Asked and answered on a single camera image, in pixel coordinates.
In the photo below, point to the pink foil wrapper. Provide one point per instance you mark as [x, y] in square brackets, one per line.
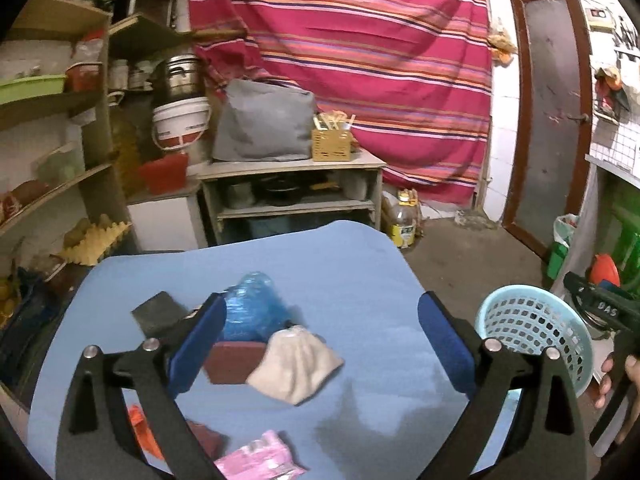
[262, 459]

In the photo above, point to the grey fabric cover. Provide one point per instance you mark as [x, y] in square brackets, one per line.
[262, 121]

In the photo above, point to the orange wrapper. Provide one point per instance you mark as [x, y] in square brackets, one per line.
[143, 432]

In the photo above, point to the green bin with bag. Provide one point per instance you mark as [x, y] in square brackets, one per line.
[563, 230]

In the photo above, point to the brown framed door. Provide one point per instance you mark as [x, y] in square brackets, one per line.
[550, 171]

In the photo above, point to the black cylindrical speaker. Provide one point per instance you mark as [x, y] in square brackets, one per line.
[158, 315]

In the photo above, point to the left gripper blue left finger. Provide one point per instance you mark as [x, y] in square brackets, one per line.
[96, 439]

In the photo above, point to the kitchen counter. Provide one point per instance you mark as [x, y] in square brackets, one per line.
[608, 224]

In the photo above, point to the green plastic tray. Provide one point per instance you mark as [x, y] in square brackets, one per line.
[31, 87]

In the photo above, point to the person's right hand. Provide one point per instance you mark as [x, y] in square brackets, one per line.
[632, 370]

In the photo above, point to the white cabinet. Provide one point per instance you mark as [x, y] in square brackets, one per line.
[170, 222]

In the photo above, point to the beige cloth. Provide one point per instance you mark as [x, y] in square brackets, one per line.
[295, 366]

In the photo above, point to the oil bottle yellow label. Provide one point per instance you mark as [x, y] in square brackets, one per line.
[405, 218]

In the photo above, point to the red striped hanging cloth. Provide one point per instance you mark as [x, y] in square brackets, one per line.
[414, 74]

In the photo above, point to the white plastic bucket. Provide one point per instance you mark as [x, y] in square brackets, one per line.
[179, 124]

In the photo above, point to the small maroon scouring pad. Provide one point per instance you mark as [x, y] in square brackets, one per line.
[212, 442]

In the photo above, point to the wooden shelf unit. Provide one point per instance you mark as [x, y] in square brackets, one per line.
[60, 157]

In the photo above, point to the grey low shelf table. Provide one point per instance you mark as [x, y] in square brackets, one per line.
[248, 200]

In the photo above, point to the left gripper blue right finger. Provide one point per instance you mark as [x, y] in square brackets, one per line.
[522, 419]

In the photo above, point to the dark blue plastic crate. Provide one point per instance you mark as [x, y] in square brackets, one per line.
[29, 330]

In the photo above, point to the red plastic lid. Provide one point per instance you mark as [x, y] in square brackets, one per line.
[604, 269]

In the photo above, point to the yellow egg tray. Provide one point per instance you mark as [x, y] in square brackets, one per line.
[89, 243]

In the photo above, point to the red woven basket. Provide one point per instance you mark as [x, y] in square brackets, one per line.
[164, 175]

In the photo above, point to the blue plastic bag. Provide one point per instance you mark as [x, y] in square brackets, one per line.
[255, 311]

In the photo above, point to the light blue tablecloth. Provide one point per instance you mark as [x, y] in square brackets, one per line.
[386, 404]

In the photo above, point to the light blue plastic basket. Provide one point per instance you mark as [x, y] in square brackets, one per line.
[528, 319]

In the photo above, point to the yellow utensil box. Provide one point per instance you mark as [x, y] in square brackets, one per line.
[331, 137]

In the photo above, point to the steel cooking pot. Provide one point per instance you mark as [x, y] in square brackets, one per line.
[177, 78]

